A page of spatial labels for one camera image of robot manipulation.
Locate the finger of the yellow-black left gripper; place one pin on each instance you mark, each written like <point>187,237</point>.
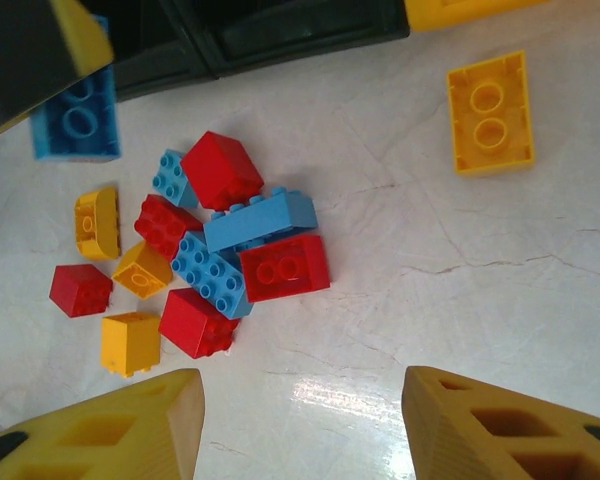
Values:
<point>25,55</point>

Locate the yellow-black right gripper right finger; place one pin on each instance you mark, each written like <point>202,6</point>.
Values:
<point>510,430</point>

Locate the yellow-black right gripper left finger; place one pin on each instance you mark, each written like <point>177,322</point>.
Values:
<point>105,430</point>

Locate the red lego brick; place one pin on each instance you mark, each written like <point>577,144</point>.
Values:
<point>220,170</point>
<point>162,225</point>
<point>285,267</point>
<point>195,322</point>
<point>80,290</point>

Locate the yellow arched lego brick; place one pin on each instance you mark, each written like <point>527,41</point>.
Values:
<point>97,222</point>

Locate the long blue lego brick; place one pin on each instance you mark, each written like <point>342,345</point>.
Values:
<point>260,222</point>
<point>210,277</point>

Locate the black plastic bin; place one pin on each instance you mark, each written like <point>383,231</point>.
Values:
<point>155,55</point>
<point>305,30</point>

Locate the yellow plastic bin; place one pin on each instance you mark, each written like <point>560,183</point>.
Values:
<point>470,12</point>

